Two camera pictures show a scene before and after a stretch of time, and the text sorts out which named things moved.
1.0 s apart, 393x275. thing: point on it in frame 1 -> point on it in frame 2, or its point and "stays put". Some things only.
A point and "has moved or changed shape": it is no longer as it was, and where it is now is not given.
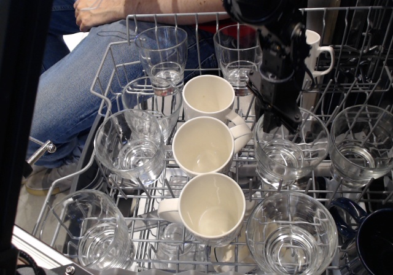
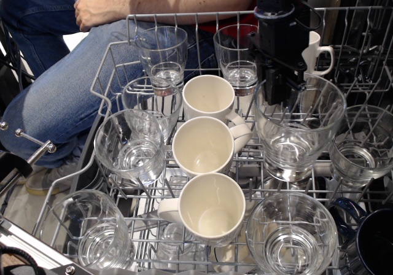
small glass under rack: (175, 240) stays put
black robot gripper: (276, 91) -> (283, 37)
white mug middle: (207, 145) stays put
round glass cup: (283, 156) has moved or changed shape
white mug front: (212, 207) stays put
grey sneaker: (51, 180) stays put
